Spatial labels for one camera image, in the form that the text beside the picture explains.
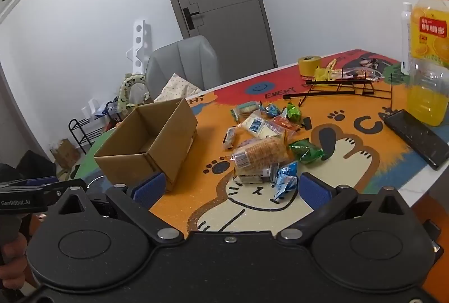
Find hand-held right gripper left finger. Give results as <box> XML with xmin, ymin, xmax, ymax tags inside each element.
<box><xmin>52</xmin><ymin>171</ymin><xmax>185</xmax><ymax>245</ymax></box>

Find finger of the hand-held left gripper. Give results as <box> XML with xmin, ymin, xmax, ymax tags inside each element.
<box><xmin>43</xmin><ymin>178</ymin><xmax>88</xmax><ymax>206</ymax></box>

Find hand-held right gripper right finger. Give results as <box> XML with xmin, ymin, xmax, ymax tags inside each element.
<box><xmin>275</xmin><ymin>172</ymin><xmax>416</xmax><ymax>244</ymax></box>

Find blue white snack packet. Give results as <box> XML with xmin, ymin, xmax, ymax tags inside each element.
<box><xmin>271</xmin><ymin>161</ymin><xmax>300</xmax><ymax>201</ymax></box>

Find large green snack packet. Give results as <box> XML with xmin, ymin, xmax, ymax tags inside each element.
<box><xmin>288</xmin><ymin>139</ymin><xmax>325</xmax><ymax>165</ymax></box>

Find large orange bread packet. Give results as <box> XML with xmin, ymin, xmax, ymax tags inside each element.
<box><xmin>231</xmin><ymin>136</ymin><xmax>290</xmax><ymax>174</ymax></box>

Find orange snack packet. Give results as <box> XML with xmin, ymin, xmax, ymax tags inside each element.
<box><xmin>272</xmin><ymin>115</ymin><xmax>299</xmax><ymax>131</ymax></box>

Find small green snack packet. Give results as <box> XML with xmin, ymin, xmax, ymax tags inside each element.
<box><xmin>284</xmin><ymin>102</ymin><xmax>303</xmax><ymax>123</ymax></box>

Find white roll cake packet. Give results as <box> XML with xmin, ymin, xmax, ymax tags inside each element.
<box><xmin>237</xmin><ymin>113</ymin><xmax>287</xmax><ymax>140</ymax></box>

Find blue green snack packet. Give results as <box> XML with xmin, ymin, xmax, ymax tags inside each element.
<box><xmin>260</xmin><ymin>102</ymin><xmax>281</xmax><ymax>118</ymax></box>

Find clear black wafer packet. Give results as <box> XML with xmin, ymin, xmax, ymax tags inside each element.
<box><xmin>222</xmin><ymin>127</ymin><xmax>239</xmax><ymax>150</ymax></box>

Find round biscuit packet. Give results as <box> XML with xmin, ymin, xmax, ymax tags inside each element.
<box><xmin>230</xmin><ymin>101</ymin><xmax>262</xmax><ymax>121</ymax></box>

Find person's left hand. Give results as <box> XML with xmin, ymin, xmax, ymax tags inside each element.
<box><xmin>0</xmin><ymin>234</ymin><xmax>29</xmax><ymax>290</ymax></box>

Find small brown cardboard box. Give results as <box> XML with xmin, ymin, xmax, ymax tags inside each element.
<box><xmin>50</xmin><ymin>138</ymin><xmax>81</xmax><ymax>169</ymax></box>

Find black bag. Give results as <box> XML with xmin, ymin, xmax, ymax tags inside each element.
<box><xmin>15</xmin><ymin>150</ymin><xmax>57</xmax><ymax>182</ymax></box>

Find black shoe rack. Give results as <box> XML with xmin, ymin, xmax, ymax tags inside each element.
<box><xmin>68</xmin><ymin>114</ymin><xmax>119</xmax><ymax>155</ymax></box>

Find blue white plastic bag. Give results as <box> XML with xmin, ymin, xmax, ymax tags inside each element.
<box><xmin>81</xmin><ymin>97</ymin><xmax>120</xmax><ymax>121</ymax></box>

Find panda print neck pillow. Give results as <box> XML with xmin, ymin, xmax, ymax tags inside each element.
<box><xmin>117</xmin><ymin>73</ymin><xmax>150</xmax><ymax>111</ymax></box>

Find dotted cream pillow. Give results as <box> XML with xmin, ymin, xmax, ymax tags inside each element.
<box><xmin>153</xmin><ymin>73</ymin><xmax>204</xmax><ymax>102</ymax></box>

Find black phone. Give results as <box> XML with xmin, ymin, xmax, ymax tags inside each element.
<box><xmin>383</xmin><ymin>109</ymin><xmax>449</xmax><ymax>171</ymax></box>

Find yellow snack packet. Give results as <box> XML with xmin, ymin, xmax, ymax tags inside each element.
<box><xmin>313</xmin><ymin>58</ymin><xmax>338</xmax><ymax>81</ymax></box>

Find yellow tape roll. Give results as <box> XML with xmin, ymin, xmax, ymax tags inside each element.
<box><xmin>298</xmin><ymin>55</ymin><xmax>322</xmax><ymax>77</ymax></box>

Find pink printed snack packets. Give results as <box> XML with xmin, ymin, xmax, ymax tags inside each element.
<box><xmin>341</xmin><ymin>58</ymin><xmax>384</xmax><ymax>80</ymax></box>

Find grey upholstered chair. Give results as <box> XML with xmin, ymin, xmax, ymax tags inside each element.
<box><xmin>145</xmin><ymin>35</ymin><xmax>224</xmax><ymax>94</ymax></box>

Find white rack with holes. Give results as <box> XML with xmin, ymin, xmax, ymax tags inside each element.
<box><xmin>125</xmin><ymin>19</ymin><xmax>146</xmax><ymax>76</ymax></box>

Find orange juice bottle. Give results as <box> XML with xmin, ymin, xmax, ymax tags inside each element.
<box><xmin>406</xmin><ymin>0</ymin><xmax>449</xmax><ymax>127</ymax></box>

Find white spray bottle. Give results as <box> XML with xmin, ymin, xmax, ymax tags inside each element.
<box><xmin>400</xmin><ymin>2</ymin><xmax>413</xmax><ymax>76</ymax></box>

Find black wire rack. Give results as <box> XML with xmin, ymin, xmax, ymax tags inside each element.
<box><xmin>282</xmin><ymin>72</ymin><xmax>396</xmax><ymax>109</ymax></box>

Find black door handle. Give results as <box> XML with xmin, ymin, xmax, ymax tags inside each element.
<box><xmin>182</xmin><ymin>7</ymin><xmax>204</xmax><ymax>31</ymax></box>

